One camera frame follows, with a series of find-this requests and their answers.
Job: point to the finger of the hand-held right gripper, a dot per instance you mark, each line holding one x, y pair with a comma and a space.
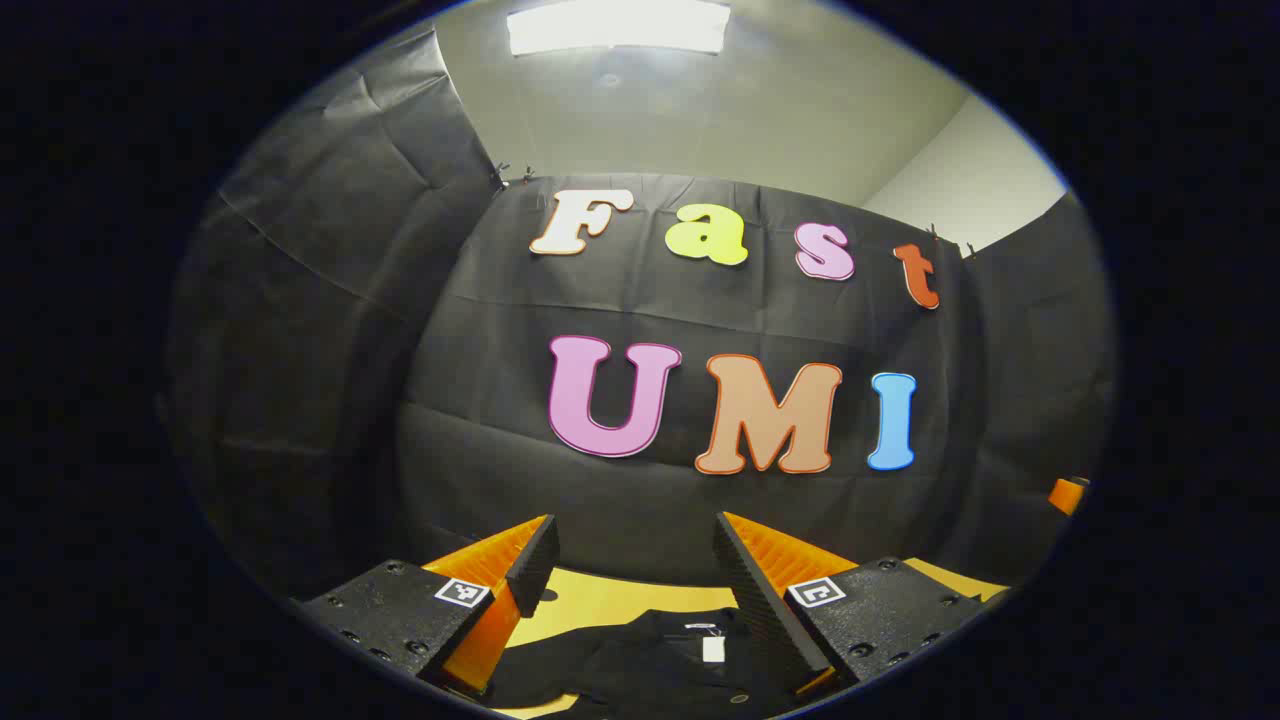
1066, 496

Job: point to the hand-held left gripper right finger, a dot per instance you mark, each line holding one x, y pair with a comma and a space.
750, 590

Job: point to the black garment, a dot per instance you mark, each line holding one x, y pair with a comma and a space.
640, 670

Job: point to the ceiling light panel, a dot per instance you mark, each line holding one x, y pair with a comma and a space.
620, 25

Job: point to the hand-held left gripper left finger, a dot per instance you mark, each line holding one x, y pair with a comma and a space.
535, 565

